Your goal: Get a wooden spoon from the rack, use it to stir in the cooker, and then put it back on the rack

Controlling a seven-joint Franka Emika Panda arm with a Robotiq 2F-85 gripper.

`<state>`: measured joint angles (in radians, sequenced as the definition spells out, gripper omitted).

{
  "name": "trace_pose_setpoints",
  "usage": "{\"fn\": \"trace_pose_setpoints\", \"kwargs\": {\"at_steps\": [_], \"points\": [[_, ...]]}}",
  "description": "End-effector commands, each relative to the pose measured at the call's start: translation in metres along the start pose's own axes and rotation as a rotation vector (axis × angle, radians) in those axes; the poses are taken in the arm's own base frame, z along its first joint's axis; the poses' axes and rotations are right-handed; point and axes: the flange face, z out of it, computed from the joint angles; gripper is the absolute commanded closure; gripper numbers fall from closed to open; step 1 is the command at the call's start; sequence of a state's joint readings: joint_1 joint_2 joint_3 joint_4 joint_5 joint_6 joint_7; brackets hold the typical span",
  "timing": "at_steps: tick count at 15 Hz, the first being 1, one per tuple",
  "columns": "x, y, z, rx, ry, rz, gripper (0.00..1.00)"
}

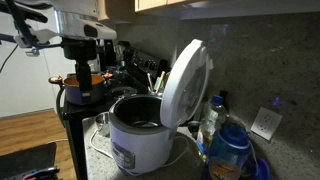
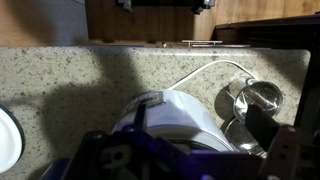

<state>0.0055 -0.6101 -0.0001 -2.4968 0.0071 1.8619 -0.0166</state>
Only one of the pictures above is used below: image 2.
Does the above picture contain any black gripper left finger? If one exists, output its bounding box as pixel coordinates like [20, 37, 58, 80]
[133, 104, 147, 130]

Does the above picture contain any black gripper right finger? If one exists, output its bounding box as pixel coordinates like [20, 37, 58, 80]
[245, 105, 280, 151]

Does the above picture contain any white rice cooker body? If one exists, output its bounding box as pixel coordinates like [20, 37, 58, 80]
[112, 90, 233, 151]

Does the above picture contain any wide shallow steel bowl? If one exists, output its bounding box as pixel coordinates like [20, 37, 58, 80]
[223, 118, 266, 158]

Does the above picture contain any small steel bowl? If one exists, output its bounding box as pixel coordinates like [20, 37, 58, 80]
[233, 79, 283, 121]

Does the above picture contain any white plate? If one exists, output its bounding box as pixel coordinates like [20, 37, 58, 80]
[0, 105, 25, 173]

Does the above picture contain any white power cord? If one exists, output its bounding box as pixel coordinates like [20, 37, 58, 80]
[166, 59, 259, 92]

